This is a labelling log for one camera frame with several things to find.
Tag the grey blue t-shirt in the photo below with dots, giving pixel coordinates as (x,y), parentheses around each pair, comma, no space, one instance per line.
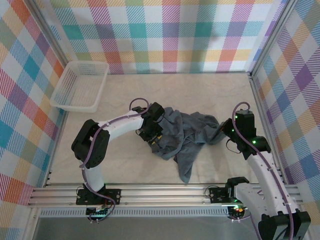
(185,140)

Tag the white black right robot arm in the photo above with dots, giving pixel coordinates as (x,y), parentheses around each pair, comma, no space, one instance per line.
(261,172)

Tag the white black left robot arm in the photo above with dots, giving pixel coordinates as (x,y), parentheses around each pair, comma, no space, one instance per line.
(125,126)

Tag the plaid backdrop cloth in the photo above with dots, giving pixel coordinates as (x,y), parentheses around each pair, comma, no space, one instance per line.
(160,37)
(300,100)
(20,100)

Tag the white plastic mesh basket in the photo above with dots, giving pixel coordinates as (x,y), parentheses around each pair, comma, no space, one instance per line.
(82,85)

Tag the right controller circuit board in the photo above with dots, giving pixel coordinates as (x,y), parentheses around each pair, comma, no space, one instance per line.
(236,210)

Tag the controller circuit board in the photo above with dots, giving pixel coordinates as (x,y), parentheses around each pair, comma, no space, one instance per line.
(236,210)
(98,212)

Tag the grey metal panel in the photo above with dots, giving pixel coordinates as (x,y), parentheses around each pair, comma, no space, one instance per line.
(162,230)

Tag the left controller circuit board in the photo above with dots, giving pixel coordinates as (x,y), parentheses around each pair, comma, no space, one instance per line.
(98,212)

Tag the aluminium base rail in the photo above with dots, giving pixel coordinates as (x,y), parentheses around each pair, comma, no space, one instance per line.
(162,197)

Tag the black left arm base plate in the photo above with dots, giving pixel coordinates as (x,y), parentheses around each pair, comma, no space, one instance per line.
(113,196)

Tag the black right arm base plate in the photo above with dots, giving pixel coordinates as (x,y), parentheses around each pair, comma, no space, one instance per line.
(217,196)

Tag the aluminium corner post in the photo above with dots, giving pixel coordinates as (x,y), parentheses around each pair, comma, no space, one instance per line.
(277,25)
(48,27)

